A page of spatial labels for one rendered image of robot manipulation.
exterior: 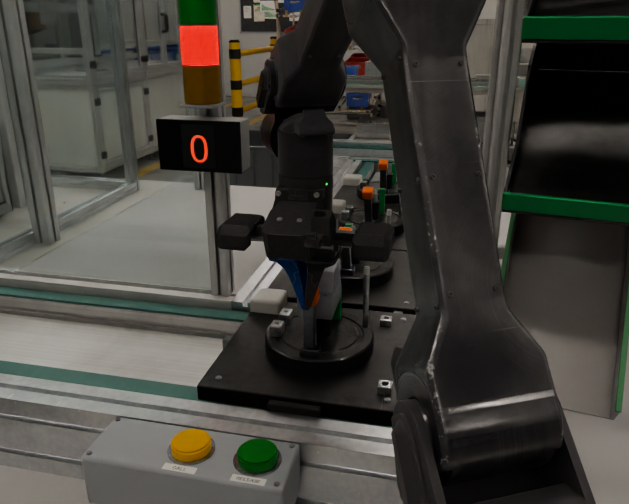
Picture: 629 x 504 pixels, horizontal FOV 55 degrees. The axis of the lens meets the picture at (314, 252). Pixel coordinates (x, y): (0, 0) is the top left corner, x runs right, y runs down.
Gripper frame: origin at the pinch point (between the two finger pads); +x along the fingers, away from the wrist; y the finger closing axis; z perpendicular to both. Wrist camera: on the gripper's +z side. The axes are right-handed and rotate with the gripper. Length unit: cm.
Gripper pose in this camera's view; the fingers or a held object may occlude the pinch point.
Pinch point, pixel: (306, 280)
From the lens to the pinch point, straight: 67.4
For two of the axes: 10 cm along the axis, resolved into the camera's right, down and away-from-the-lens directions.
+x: 0.0, 9.4, 3.5
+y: 9.7, 0.8, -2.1
